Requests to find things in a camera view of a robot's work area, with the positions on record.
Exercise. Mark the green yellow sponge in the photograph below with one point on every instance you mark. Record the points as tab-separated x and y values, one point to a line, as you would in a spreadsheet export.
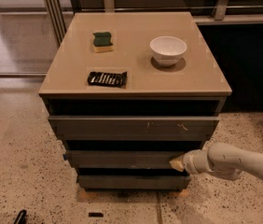
102	42

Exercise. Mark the grey top drawer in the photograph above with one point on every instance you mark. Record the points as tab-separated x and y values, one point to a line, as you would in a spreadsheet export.
133	128

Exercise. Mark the grey bottom drawer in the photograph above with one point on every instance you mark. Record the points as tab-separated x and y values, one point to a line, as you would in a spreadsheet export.
133	182

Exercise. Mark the grey drawer cabinet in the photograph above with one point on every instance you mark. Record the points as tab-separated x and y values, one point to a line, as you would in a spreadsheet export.
193	87

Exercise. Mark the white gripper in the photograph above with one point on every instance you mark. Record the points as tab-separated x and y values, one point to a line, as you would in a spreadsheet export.
189	161

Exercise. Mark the black tape floor marker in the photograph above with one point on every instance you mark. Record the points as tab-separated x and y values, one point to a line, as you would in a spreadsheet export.
95	214

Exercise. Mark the white ceramic bowl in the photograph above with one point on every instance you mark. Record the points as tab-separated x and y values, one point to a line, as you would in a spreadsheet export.
167	50

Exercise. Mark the black snack packet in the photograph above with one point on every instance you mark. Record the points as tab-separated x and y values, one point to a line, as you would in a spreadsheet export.
107	79

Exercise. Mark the black object floor corner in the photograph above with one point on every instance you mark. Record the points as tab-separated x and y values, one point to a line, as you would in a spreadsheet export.
21	217

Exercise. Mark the grey drawer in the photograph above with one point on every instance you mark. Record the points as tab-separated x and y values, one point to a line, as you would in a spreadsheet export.
133	182
133	128
121	159

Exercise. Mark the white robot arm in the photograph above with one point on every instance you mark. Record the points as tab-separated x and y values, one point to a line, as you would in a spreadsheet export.
220	160

